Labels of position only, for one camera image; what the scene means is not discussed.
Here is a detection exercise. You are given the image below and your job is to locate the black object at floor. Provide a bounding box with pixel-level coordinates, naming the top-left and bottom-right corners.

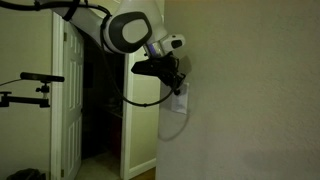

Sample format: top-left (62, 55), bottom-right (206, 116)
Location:
top-left (6, 169), bottom-right (46, 180)

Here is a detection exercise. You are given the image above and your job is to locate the black camera bar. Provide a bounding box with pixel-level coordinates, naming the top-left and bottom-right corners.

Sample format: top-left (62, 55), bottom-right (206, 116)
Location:
top-left (20, 72), bottom-right (65, 82)

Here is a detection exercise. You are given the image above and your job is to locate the white wall light switch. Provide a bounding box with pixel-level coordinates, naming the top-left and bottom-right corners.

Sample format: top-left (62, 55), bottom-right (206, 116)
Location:
top-left (171, 83), bottom-right (189, 114)

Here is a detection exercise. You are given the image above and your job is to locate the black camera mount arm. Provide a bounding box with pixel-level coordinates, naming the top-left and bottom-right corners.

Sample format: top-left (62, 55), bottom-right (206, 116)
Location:
top-left (0, 84), bottom-right (50, 108)

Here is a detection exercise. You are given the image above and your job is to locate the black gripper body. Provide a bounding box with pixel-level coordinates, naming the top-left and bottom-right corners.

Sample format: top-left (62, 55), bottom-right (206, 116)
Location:
top-left (152, 53), bottom-right (186, 88)

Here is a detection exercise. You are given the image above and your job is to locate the white panel door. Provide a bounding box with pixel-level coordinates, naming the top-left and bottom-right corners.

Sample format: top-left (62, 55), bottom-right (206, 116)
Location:
top-left (62, 23), bottom-right (84, 180)

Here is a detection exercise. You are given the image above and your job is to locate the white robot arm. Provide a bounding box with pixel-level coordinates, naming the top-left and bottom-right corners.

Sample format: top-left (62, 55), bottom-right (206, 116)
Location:
top-left (37, 0), bottom-right (185, 92)

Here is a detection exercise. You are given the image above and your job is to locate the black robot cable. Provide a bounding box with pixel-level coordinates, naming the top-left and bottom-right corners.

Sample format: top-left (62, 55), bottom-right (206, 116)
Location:
top-left (0, 0), bottom-right (179, 108)

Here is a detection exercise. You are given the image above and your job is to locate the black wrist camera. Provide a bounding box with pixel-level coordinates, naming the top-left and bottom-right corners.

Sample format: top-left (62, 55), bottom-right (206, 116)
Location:
top-left (131, 60), bottom-right (159, 76)

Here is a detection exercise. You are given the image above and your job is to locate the white door frame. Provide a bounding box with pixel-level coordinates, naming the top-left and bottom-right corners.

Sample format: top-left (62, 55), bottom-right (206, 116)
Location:
top-left (50, 13), bottom-right (134, 180)

